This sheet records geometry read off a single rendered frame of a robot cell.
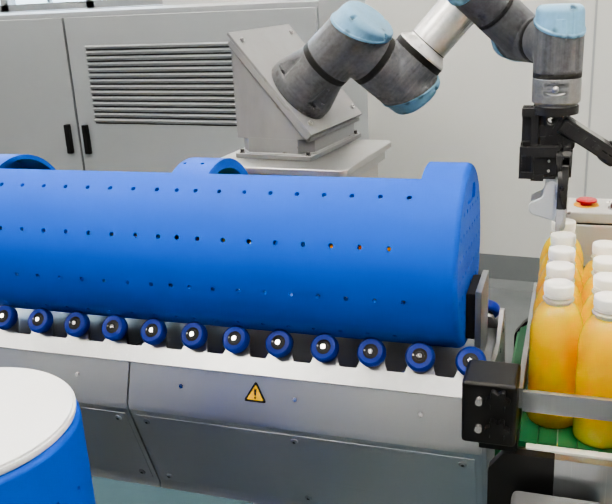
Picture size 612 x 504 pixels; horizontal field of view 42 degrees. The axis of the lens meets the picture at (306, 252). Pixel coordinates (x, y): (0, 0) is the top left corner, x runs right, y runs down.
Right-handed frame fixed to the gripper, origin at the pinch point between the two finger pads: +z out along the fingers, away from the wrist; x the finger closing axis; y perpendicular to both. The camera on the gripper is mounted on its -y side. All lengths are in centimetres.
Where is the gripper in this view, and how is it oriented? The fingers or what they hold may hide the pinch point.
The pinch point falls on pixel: (562, 225)
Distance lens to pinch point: 139.6
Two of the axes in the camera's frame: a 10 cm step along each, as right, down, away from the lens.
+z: 0.5, 9.5, 3.2
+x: -3.2, 3.2, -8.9
